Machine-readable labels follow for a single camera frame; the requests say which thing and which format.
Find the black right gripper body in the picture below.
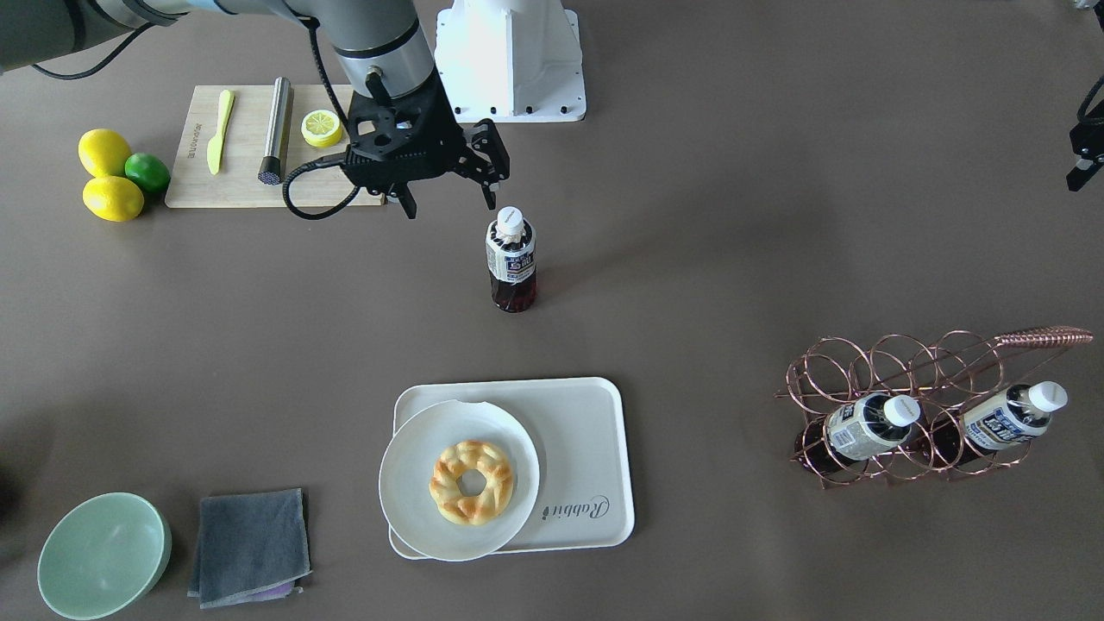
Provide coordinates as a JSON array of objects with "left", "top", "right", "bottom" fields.
[{"left": 340, "top": 74, "right": 510, "bottom": 197}]

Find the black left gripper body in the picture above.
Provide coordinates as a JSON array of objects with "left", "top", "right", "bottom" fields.
[{"left": 1069, "top": 122, "right": 1103, "bottom": 173}]

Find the tea bottle white cap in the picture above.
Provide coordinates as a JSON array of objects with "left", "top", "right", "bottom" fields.
[{"left": 486, "top": 206, "right": 538, "bottom": 314}]

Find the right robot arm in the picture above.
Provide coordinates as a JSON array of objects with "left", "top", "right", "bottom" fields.
[{"left": 1, "top": 1, "right": 510, "bottom": 217}]

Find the white rectangular tray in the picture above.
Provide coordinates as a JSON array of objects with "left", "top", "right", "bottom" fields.
[{"left": 379, "top": 377, "right": 636, "bottom": 561}]

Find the tea bottle in rack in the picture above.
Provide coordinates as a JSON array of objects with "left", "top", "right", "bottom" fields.
[
  {"left": 925, "top": 380, "right": 1069, "bottom": 467},
  {"left": 795, "top": 392, "right": 921, "bottom": 474}
]

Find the half lemon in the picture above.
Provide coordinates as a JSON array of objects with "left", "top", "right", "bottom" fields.
[{"left": 300, "top": 109, "right": 344, "bottom": 148}]

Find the steel muddler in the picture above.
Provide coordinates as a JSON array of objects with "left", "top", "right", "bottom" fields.
[{"left": 257, "top": 76, "right": 293, "bottom": 185}]

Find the wooden cutting board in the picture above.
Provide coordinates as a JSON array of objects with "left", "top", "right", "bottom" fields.
[{"left": 164, "top": 83, "right": 352, "bottom": 212}]

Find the yellow-green plastic knife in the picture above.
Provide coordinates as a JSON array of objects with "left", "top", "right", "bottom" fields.
[{"left": 206, "top": 88, "right": 236, "bottom": 176}]

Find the green lime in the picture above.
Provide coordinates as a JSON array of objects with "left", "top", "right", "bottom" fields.
[{"left": 123, "top": 152, "right": 171, "bottom": 194}]

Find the white round plate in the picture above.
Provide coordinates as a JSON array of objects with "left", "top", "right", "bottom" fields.
[{"left": 379, "top": 401, "right": 540, "bottom": 561}]

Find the yellow lemon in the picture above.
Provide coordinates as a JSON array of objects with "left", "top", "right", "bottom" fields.
[
  {"left": 82, "top": 176, "right": 145, "bottom": 223},
  {"left": 78, "top": 129, "right": 132, "bottom": 178}
]

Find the grey folded cloth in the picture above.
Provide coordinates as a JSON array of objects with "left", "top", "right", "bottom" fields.
[{"left": 188, "top": 488, "right": 311, "bottom": 609}]

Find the green bowl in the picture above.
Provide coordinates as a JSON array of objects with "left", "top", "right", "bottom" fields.
[{"left": 38, "top": 492, "right": 171, "bottom": 620}]

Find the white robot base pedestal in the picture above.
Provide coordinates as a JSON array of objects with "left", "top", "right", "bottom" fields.
[{"left": 435, "top": 1, "right": 587, "bottom": 123}]

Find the braided ring bread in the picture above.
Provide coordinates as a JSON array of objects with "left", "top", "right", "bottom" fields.
[{"left": 429, "top": 440, "right": 514, "bottom": 526}]

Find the copper wire bottle rack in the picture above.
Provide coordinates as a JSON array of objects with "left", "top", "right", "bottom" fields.
[{"left": 785, "top": 326, "right": 1093, "bottom": 487}]

